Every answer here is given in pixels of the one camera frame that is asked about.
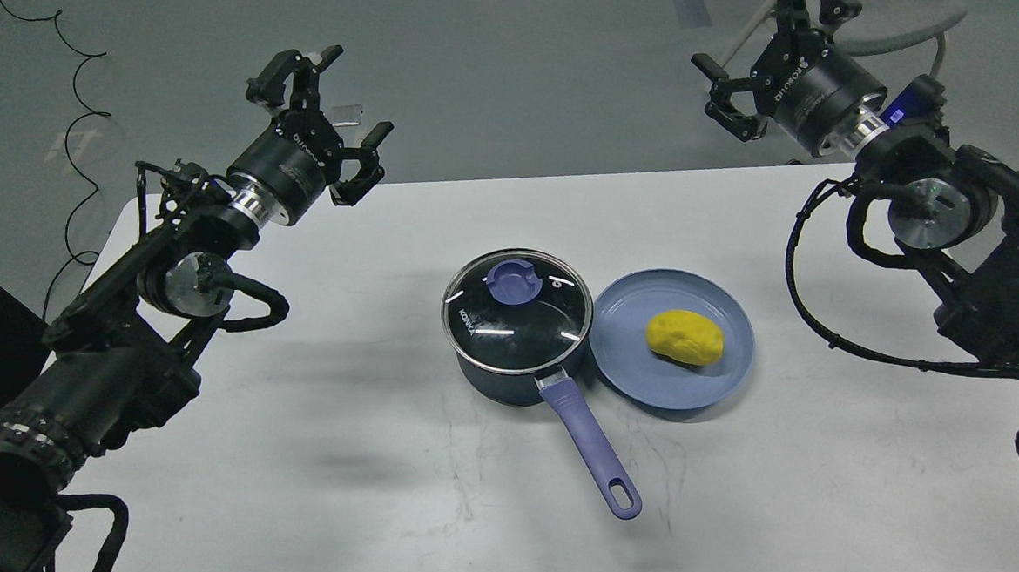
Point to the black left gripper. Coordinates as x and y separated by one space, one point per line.
300 153

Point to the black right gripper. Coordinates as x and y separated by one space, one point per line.
821 89

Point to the glass lid purple knob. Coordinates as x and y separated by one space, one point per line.
516 310

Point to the yellow potato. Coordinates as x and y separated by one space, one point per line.
685 337

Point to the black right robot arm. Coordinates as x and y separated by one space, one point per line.
919 203

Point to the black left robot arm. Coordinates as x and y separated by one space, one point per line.
126 347

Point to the small silver floor plate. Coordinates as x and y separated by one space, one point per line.
347 115

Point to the grey office chair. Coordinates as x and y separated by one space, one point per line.
867 28

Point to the blue round plate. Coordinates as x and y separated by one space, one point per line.
626 363

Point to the dark blue saucepan purple handle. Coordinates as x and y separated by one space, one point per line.
556 386

